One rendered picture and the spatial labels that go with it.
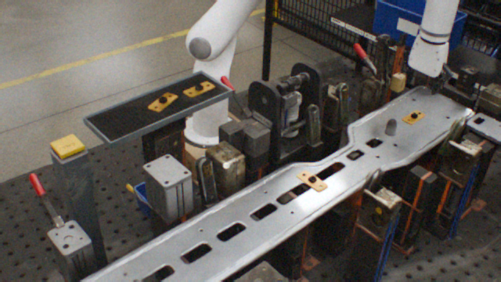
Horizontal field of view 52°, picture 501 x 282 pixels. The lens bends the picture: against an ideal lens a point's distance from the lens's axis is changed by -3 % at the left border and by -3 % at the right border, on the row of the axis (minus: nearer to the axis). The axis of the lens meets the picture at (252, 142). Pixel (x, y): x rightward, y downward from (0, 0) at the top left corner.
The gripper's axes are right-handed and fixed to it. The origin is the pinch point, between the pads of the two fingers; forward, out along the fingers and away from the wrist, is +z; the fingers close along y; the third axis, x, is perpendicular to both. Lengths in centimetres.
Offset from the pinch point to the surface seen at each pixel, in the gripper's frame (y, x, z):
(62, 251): -14, -109, 6
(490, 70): 2.8, 44.1, 9.0
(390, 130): 0.7, -14.1, 10.0
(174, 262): -1, -89, 12
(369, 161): 4.5, -28.6, 11.8
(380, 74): -13.7, -1.8, 2.0
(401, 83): -10.7, 6.8, 7.2
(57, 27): -341, 24, 112
